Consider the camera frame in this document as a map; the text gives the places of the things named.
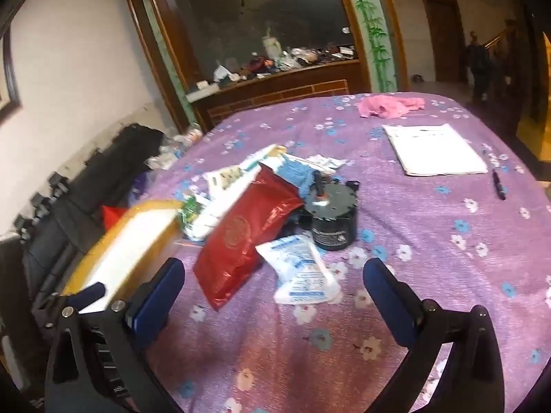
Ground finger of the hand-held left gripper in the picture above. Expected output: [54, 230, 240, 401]
[60, 283, 107, 311]

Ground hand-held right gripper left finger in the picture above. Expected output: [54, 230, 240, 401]
[43, 258, 187, 413]

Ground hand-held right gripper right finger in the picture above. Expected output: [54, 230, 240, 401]
[363, 258, 506, 413]

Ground yellow-rimmed white storage container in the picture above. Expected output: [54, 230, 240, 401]
[64, 200, 184, 313]

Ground white packet with blue print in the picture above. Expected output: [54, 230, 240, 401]
[256, 234, 343, 306]

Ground green and white packet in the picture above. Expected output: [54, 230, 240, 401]
[181, 195, 211, 230]

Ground red foil bag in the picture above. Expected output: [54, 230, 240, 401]
[193, 166, 304, 311]

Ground long white printed packet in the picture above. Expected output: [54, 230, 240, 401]
[201, 144, 287, 242]

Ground small white packet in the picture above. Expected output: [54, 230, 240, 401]
[301, 154, 349, 173]

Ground blue plush toy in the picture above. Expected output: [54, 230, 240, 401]
[275, 155, 320, 201]

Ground red gift bag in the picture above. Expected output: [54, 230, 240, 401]
[101, 204, 130, 230]

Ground black cylindrical motor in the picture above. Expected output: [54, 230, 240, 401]
[301, 171, 360, 251]

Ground black bag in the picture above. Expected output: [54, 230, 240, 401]
[17, 123, 166, 310]

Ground pile of plastic bags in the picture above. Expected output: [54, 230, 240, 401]
[146, 123, 203, 170]

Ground white paper sheets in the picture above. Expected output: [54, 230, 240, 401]
[382, 123, 489, 177]

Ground pink cloth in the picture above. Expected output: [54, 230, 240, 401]
[358, 94, 427, 119]

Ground wooden door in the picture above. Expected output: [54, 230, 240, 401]
[421, 0, 468, 83]

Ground white bottle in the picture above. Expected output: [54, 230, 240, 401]
[262, 28, 282, 59]

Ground wooden glass-front cabinet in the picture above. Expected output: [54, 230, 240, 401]
[116, 0, 409, 132]

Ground dark picture frame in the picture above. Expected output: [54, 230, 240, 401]
[0, 21, 22, 125]

